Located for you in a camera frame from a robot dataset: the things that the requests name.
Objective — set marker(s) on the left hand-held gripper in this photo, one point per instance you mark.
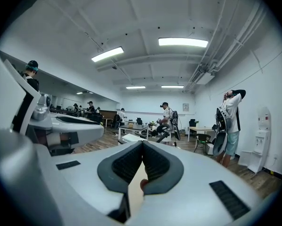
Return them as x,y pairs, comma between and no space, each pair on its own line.
9,98

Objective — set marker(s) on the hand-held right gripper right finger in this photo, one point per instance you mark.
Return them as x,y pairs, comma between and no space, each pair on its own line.
197,185

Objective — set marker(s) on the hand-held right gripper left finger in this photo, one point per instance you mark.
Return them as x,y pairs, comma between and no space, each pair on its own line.
89,173

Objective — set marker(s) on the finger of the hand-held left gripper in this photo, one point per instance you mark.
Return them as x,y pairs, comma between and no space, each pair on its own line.
89,132

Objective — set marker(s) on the person's right hand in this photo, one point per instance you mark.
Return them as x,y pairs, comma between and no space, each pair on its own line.
143,186

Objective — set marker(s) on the grey desk with white legs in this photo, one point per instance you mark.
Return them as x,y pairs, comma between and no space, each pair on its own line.
134,126

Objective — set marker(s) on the black mesh chair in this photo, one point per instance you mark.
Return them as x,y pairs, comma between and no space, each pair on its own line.
202,139

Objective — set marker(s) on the grey shell backpack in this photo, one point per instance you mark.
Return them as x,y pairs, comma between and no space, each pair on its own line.
220,142

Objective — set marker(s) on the light wooden desk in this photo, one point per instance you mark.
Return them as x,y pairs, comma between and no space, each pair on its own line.
200,128

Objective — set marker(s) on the ceiling strip light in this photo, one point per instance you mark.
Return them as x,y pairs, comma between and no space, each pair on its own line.
172,86
135,87
107,54
183,42

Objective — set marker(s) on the white water dispenser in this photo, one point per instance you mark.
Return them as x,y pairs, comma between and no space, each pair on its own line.
261,138

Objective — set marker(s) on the ceiling air conditioner unit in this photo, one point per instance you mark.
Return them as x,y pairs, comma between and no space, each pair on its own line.
203,78

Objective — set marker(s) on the framed wall notice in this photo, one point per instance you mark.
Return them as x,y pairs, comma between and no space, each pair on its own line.
186,107

